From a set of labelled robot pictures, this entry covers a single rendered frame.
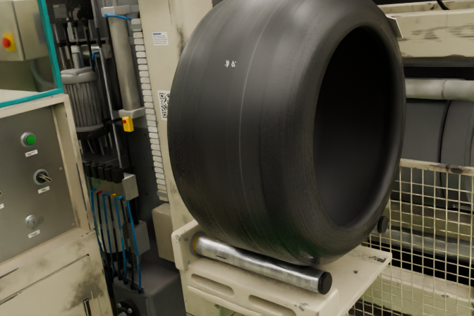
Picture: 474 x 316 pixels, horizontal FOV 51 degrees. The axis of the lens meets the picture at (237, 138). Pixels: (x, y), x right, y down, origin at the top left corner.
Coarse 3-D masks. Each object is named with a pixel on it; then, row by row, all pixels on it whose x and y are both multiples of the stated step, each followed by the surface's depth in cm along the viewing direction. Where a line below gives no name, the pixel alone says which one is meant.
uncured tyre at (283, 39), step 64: (256, 0) 92; (320, 0) 87; (192, 64) 90; (256, 64) 81; (320, 64) 83; (384, 64) 118; (192, 128) 88; (256, 128) 80; (320, 128) 134; (384, 128) 123; (192, 192) 93; (256, 192) 82; (320, 192) 128; (384, 192) 111; (320, 256) 94
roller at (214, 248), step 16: (208, 240) 115; (208, 256) 115; (224, 256) 111; (240, 256) 108; (256, 256) 106; (256, 272) 107; (272, 272) 103; (288, 272) 100; (304, 272) 99; (320, 272) 97; (320, 288) 96
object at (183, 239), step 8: (192, 224) 118; (176, 232) 115; (184, 232) 115; (192, 232) 117; (200, 232) 118; (208, 232) 121; (176, 240) 114; (184, 240) 115; (192, 240) 116; (176, 248) 115; (184, 248) 115; (192, 248) 117; (176, 256) 116; (184, 256) 115; (192, 256) 117; (200, 256) 120; (176, 264) 117; (184, 264) 116
